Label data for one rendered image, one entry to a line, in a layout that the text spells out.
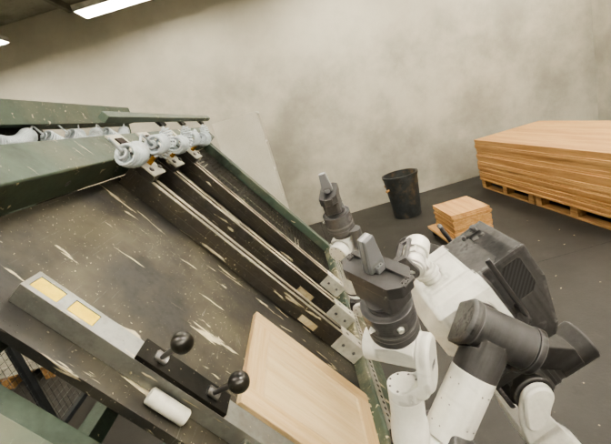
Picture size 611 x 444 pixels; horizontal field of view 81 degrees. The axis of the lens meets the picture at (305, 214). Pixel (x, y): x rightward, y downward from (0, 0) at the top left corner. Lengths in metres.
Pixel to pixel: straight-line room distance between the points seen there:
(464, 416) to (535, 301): 0.35
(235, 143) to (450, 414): 4.23
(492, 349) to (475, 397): 0.10
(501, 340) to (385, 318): 0.29
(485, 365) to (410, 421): 0.18
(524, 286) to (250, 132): 4.06
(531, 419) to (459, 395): 0.45
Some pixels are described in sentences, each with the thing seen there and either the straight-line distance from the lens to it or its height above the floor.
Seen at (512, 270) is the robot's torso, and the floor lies 1.36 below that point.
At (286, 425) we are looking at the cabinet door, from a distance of 0.94.
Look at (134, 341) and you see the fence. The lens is 0.76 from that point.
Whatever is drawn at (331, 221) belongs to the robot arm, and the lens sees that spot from 1.10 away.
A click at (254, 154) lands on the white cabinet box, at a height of 1.55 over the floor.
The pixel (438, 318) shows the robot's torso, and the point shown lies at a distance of 0.92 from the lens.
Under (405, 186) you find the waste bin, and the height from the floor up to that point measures 0.50.
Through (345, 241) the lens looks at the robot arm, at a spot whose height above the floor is 1.42.
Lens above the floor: 1.83
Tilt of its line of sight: 15 degrees down
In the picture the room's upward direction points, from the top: 17 degrees counter-clockwise
